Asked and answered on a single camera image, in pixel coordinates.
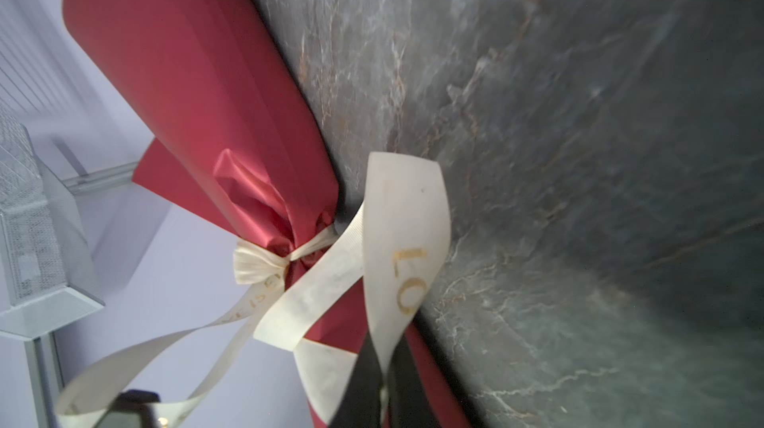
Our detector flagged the dark red wrapping paper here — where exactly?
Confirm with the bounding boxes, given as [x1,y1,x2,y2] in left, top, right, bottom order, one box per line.
[56,0,469,427]

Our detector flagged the long white wire basket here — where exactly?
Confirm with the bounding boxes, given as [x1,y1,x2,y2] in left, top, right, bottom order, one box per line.
[1,0,125,147]

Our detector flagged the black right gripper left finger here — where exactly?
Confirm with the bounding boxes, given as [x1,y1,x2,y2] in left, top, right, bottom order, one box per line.
[328,335,383,428]

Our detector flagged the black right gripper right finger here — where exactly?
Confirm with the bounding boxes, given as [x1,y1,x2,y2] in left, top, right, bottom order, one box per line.
[387,339,441,428]

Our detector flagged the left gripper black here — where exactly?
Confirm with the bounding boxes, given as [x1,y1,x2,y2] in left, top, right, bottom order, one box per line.
[96,389,161,428]

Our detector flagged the cream printed ribbon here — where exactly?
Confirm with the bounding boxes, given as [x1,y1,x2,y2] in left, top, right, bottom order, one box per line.
[55,152,453,428]

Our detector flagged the small white mesh basket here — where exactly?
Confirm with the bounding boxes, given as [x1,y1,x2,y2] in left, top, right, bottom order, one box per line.
[1,109,105,340]

